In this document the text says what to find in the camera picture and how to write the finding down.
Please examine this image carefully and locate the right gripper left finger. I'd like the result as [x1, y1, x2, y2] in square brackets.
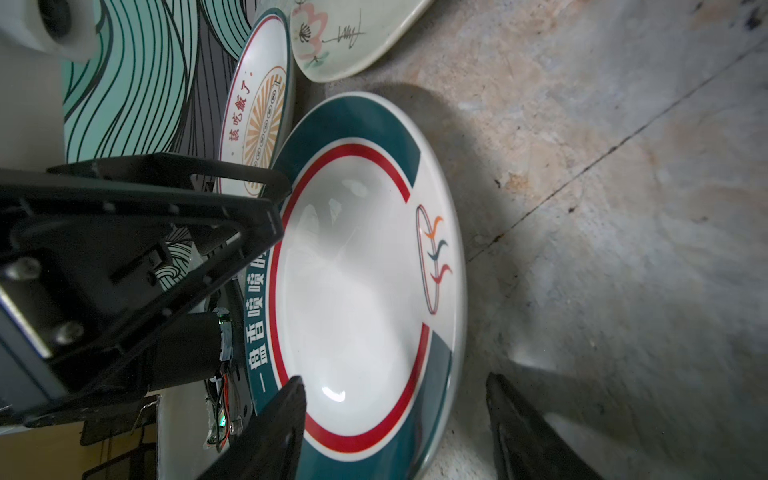
[200, 376, 307, 479]

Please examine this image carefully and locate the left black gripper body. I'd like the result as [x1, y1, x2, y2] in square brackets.
[1, 153, 292, 427]

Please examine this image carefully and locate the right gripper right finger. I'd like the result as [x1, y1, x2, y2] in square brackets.
[486, 372, 600, 479]

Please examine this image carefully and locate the green rimmed white plate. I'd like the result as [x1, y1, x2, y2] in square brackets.
[244, 92, 468, 479]

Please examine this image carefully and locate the orange sun plate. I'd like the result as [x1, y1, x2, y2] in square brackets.
[218, 8, 295, 169]

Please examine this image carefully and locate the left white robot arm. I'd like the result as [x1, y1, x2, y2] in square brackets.
[1, 1, 290, 427]

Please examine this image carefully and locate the white plate black squiggle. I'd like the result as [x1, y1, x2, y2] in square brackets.
[261, 0, 433, 83]

